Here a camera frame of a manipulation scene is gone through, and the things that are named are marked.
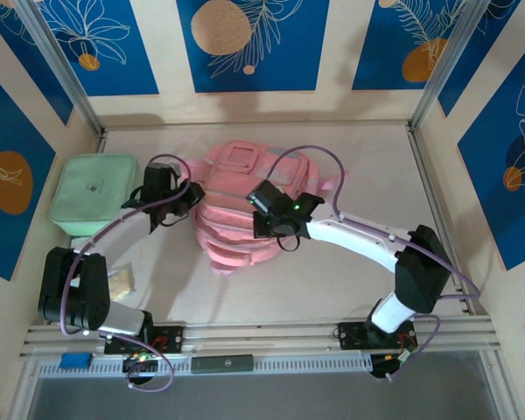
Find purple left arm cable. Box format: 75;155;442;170
59;153;193;393

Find aluminium front rail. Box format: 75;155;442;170
19;321;502;358

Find pink school backpack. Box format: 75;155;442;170
185;139;347;277

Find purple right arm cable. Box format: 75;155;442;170
266;145;482;382

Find mint green square case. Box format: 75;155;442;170
48;153;141;237

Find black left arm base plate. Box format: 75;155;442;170
103;325;186;355

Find grey slotted cable duct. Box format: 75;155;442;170
38;353;373;378

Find yellow snack packet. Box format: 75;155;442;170
107;264;137;303

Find dark grey bar device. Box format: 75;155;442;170
191;354;255;375

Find aluminium frame post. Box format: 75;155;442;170
15;0;105;137
409;0;495;132

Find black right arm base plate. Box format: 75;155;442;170
337;321;419;351

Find small blue block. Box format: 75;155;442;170
59;353;92;368

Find small controller board with wires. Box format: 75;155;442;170
369;347;419;382
121;353;159;386

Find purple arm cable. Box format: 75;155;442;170
266;145;482;382
59;153;193;393

